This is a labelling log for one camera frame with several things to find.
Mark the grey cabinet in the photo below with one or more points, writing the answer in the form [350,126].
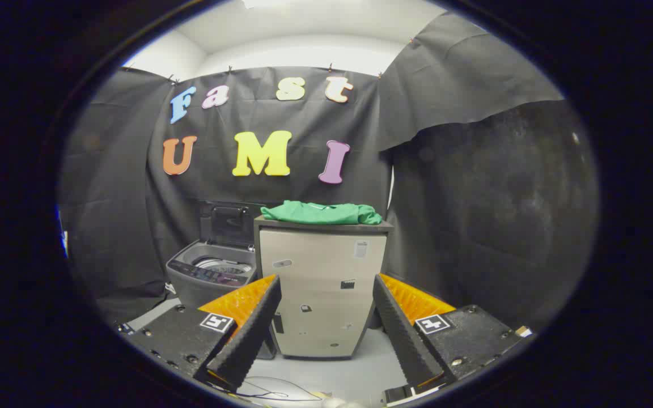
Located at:
[321,272]

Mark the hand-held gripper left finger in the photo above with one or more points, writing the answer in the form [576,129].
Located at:
[250,334]

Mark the grey washing machine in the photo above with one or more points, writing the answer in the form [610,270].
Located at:
[202,283]

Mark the green polo shirt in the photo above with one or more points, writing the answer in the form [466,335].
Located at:
[321,213]

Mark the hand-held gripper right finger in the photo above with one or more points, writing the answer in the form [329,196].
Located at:
[400,334]

